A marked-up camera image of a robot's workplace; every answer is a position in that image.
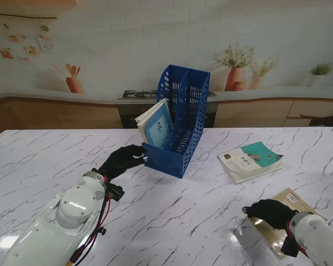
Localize white and yellow book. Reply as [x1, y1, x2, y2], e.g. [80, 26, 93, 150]
[135, 98, 170, 125]

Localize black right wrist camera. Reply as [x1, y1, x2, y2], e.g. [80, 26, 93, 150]
[280, 235, 300, 258]

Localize light blue paperback book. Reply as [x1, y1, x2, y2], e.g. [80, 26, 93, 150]
[137, 104, 175, 150]

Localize white and teal book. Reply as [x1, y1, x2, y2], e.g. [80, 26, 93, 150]
[218, 141, 284, 185]

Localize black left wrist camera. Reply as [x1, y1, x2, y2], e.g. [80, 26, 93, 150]
[107, 182, 125, 202]

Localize red black arm cables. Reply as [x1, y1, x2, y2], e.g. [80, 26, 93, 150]
[284, 220, 309, 253]
[63, 174, 114, 266]

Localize beige book with barcode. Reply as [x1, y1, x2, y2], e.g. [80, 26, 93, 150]
[246, 187, 328, 260]

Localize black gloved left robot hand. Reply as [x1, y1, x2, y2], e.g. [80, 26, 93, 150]
[98, 145, 149, 183]

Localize red black right arm cables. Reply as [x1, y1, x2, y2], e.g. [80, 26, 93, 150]
[284, 220, 309, 253]

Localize blue perforated plastic file holder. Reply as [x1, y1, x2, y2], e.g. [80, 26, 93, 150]
[142, 64, 211, 179]

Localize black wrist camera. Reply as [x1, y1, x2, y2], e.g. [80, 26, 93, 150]
[280, 235, 300, 258]
[107, 182, 125, 202]

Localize red black left arm cables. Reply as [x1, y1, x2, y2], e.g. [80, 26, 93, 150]
[63, 174, 114, 266]

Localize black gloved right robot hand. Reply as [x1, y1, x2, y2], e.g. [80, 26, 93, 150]
[241, 198, 299, 231]

